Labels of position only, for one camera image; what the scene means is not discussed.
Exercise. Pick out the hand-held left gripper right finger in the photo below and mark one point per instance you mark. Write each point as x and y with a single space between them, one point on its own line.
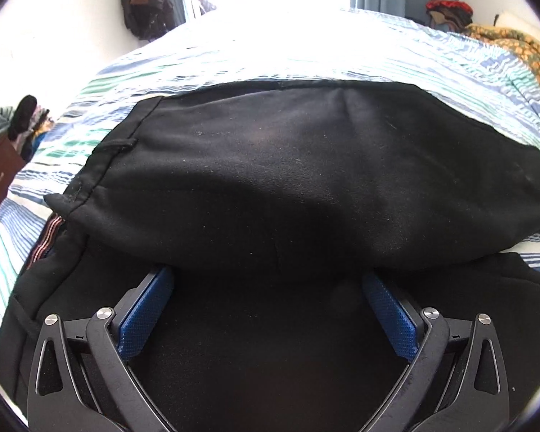
389 315

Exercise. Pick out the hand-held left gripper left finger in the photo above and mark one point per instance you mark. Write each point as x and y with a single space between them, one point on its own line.
146 315

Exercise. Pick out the black pants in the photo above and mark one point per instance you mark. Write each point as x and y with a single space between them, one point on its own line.
274 166

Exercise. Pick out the brown wooden cabinet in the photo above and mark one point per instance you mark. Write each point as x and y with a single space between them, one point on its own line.
0 175

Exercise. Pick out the mixed clothes pile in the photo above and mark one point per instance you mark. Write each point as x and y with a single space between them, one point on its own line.
40 121

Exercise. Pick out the black sock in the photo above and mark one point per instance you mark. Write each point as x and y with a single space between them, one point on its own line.
22 114

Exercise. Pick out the striped bed cover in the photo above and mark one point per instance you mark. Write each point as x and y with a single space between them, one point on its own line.
297 54

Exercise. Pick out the orange patterned blanket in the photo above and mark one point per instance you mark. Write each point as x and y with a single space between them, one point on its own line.
522 49

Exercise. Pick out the red and black clothes pile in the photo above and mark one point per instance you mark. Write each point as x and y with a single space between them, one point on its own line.
450 13

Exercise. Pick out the dark hanging jacket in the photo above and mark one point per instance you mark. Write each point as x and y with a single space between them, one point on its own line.
148 4

